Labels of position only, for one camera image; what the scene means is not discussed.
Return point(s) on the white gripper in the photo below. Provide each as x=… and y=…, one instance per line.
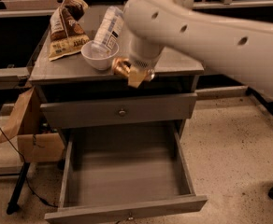
x=142, y=64

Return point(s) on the crushed orange can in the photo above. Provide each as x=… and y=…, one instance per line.
x=121, y=67

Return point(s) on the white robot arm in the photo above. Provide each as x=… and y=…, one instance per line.
x=240, y=49

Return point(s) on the closed grey top drawer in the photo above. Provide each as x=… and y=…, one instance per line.
x=119, y=111

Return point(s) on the grey drawer cabinet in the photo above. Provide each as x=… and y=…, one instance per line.
x=71, y=79

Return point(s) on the open grey middle drawer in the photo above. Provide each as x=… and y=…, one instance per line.
x=125, y=172

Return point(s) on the white bowl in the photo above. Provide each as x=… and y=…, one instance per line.
x=95, y=60

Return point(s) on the clear plastic water bottle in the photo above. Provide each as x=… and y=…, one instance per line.
x=108, y=32

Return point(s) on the brown chip bag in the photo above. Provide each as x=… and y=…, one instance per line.
x=66, y=35

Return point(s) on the cardboard box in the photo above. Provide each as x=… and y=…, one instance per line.
x=24, y=123

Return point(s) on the black chair base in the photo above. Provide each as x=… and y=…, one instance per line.
x=266, y=104

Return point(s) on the black table leg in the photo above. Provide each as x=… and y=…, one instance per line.
x=12, y=206

